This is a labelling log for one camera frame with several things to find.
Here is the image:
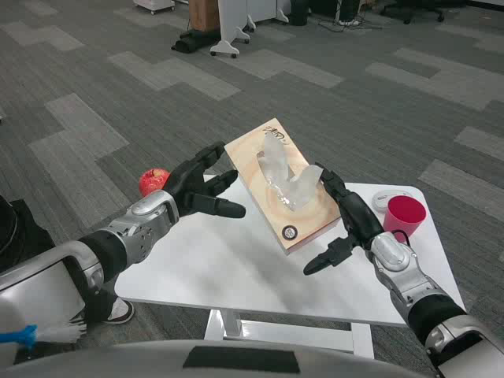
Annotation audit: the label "black trousers of person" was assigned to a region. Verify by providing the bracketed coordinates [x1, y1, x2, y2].
[0, 195, 119, 324]

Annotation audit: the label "black waste bin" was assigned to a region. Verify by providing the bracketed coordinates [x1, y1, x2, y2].
[289, 0, 310, 27]

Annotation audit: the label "white wheeled cabinet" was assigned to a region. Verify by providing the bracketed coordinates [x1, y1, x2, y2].
[132, 0, 176, 16]

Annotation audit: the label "black office chair base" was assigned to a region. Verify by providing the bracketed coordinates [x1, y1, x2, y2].
[380, 0, 446, 24]

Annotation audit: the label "white table frame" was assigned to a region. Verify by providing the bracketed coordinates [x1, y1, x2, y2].
[203, 309, 374, 359]

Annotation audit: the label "red apple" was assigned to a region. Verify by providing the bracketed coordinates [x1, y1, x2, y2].
[138, 168, 171, 198]

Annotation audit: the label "silver robot chest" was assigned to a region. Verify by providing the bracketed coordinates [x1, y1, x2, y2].
[0, 340, 438, 378]

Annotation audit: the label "red plastic cup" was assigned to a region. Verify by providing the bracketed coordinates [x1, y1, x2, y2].
[384, 195, 428, 241]

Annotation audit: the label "white and brown sneaker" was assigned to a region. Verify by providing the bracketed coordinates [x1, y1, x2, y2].
[102, 297, 135, 325]

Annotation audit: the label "white round disc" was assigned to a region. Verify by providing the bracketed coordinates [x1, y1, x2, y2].
[372, 190, 410, 213]

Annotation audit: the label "black bag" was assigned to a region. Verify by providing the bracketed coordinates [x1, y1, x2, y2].
[170, 29, 221, 54]

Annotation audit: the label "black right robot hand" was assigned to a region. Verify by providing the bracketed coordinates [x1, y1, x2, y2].
[302, 161, 386, 276]

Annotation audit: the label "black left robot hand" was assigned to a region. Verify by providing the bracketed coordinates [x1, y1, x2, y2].
[161, 142, 247, 220]

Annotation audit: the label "brown wooden cabinet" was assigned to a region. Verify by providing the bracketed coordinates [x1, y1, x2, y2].
[187, 0, 221, 32]

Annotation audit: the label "white tissue sheet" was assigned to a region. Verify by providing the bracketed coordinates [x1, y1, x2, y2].
[258, 133, 324, 213]

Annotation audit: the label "white wheeled partition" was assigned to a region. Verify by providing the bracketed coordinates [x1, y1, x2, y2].
[209, 0, 257, 59]
[246, 0, 291, 33]

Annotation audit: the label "wood-print tissue box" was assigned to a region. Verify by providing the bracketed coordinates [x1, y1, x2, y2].
[223, 116, 342, 258]

